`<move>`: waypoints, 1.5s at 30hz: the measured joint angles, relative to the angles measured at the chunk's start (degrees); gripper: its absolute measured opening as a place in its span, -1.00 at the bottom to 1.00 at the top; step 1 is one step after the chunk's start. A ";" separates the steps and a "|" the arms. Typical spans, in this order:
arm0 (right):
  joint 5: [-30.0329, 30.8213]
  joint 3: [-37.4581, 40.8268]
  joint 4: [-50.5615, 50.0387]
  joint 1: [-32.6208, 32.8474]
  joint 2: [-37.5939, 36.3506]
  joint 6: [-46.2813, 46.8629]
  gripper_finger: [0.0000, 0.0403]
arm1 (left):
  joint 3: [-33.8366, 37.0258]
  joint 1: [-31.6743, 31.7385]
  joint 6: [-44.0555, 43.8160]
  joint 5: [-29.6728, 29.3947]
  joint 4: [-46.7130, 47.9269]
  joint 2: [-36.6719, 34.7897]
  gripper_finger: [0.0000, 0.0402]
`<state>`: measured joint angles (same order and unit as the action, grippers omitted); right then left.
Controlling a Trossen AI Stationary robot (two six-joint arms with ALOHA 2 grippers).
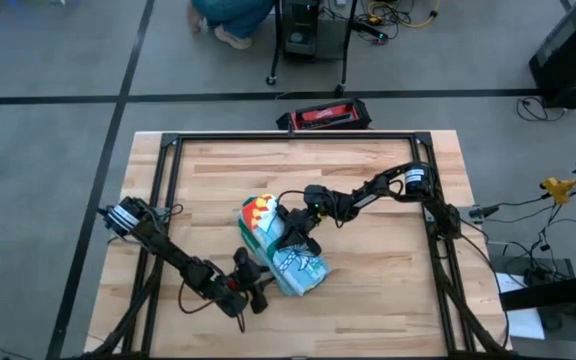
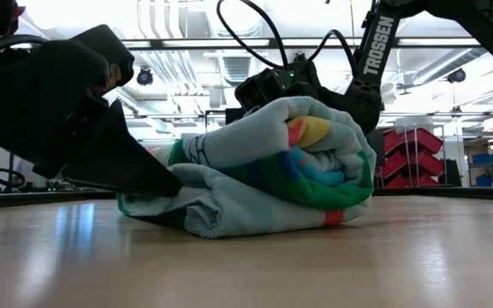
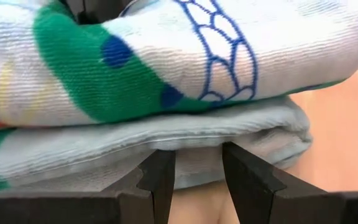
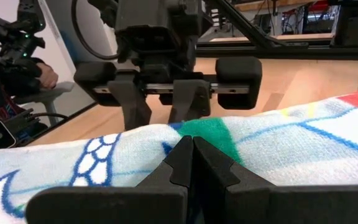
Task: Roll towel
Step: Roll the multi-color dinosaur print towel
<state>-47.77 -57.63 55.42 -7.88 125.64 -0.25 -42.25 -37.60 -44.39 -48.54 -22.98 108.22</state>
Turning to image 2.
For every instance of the black cart-mounted monitor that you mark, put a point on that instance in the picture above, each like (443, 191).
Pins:
(231, 115)

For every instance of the black electronics box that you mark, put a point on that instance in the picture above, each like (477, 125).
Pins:
(58, 186)

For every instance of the thin black metal frame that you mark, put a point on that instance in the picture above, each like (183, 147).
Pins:
(206, 124)

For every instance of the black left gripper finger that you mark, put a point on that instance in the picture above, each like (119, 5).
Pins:
(118, 162)

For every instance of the silver corrugated ventilation duct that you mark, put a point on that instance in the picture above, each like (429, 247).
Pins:
(238, 68)

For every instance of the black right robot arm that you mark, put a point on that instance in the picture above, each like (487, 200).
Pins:
(377, 47)

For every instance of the dinosaur print towel green back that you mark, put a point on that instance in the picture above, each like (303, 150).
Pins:
(238, 201)

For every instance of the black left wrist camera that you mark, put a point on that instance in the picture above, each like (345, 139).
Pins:
(105, 51)

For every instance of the red stacked storage bins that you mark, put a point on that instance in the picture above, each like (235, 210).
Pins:
(417, 139)

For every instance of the black ceiling spotlight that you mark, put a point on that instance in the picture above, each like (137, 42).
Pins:
(145, 77)
(457, 76)

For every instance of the long ceiling light bar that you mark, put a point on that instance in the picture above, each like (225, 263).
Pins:
(212, 43)

